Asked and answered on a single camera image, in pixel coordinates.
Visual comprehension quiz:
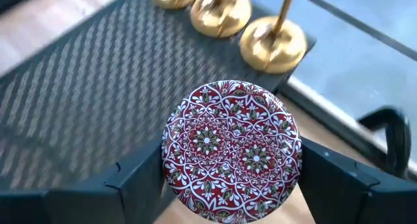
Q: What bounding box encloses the black perforated metal shelf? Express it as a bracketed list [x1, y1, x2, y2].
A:
[0, 0, 317, 191]

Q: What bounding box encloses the black curved cable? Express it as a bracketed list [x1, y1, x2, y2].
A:
[356, 105, 413, 179]

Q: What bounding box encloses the tall gold candlestick holder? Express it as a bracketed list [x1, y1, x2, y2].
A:
[190, 0, 253, 39]
[239, 0, 308, 75]

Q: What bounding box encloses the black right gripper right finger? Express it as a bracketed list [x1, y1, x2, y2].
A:
[297, 137, 417, 224]

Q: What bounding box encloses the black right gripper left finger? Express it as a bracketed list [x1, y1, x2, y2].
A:
[0, 136, 175, 224]

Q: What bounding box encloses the red floral patterned round tin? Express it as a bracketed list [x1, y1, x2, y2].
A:
[161, 79, 304, 224]

